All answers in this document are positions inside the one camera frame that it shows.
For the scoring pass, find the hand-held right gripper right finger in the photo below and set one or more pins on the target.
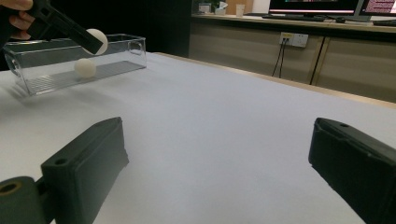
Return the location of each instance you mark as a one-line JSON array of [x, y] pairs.
[[355, 168]]

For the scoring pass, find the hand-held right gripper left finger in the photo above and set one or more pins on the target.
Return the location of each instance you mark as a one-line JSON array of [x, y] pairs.
[[84, 171]]

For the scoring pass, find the white egg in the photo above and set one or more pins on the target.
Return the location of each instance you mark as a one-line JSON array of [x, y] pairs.
[[85, 67], [102, 38]]

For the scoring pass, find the clear plastic container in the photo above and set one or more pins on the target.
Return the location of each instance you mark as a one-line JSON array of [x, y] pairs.
[[121, 63]]

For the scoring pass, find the beige panelled desk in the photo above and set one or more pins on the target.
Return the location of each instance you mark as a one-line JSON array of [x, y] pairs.
[[351, 62]]

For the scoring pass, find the white table cover board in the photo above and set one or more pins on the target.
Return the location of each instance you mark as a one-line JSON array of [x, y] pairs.
[[218, 124]]

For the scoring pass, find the tissue box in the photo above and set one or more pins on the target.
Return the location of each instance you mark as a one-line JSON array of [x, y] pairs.
[[220, 10]]

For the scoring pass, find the black keyboard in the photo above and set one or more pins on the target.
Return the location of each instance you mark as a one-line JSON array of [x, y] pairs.
[[294, 17], [384, 22]]

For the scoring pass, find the black computer mouse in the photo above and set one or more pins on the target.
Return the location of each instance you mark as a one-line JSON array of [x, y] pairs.
[[341, 20]]

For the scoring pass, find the brown cardboard box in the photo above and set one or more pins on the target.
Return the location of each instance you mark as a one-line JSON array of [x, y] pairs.
[[232, 5]]

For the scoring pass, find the white paper cup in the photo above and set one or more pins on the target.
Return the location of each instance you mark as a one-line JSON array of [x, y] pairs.
[[240, 10]]

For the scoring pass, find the wide computer monitor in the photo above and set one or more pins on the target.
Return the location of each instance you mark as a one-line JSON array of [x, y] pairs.
[[314, 6]]

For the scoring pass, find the white wall socket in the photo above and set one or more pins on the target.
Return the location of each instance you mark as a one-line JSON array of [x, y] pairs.
[[294, 39]]

